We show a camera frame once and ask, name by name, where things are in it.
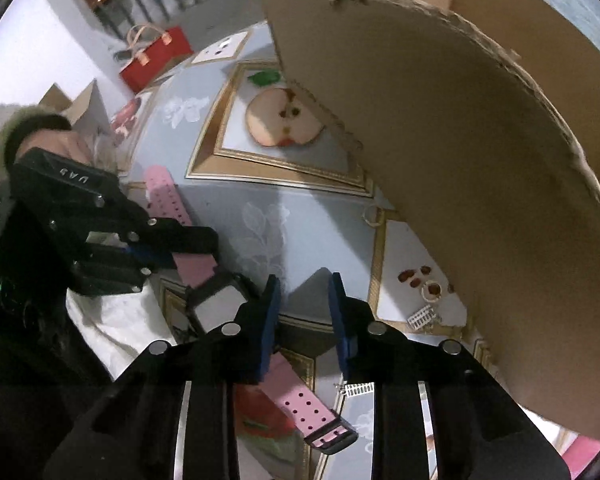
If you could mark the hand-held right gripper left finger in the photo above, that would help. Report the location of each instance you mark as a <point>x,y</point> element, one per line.
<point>270,330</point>

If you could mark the person's left hand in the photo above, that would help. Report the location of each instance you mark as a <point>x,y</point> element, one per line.
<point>55,145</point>

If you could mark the torn cardboard box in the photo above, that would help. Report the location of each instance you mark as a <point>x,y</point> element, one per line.
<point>455,160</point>

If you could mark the small open cardboard box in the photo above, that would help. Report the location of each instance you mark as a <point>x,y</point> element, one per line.
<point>87,105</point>

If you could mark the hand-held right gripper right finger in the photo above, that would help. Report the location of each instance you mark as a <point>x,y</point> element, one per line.
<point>340,320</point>

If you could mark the red handbag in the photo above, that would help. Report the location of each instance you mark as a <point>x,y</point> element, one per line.
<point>150,67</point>

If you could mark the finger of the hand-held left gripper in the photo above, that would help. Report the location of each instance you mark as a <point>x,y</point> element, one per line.
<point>190,237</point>
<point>152,257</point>

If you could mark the small white comb clip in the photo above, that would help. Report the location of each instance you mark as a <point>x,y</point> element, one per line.
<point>357,390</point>
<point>422,317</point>

